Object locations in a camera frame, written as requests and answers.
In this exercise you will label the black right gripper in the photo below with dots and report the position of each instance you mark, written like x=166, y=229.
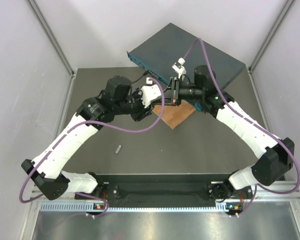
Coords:
x=168, y=95

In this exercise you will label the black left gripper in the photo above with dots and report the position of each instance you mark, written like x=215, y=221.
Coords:
x=143, y=112

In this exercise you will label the silver SFP module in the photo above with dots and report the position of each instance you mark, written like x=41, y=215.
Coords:
x=118, y=149

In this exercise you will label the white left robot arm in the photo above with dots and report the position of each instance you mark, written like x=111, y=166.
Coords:
x=46, y=170

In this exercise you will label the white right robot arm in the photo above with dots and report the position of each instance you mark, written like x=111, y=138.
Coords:
x=275, y=156

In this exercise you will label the wooden board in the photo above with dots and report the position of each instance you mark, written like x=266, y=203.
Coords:
x=173, y=116

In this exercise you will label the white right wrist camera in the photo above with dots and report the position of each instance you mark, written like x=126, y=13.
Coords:
x=179, y=68

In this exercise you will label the dark blue network switch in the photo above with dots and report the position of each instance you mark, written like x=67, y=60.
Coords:
x=158, y=54

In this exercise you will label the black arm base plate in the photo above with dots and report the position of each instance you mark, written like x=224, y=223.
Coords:
x=167, y=190

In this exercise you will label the grey slotted cable duct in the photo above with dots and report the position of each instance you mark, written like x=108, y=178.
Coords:
x=97, y=206

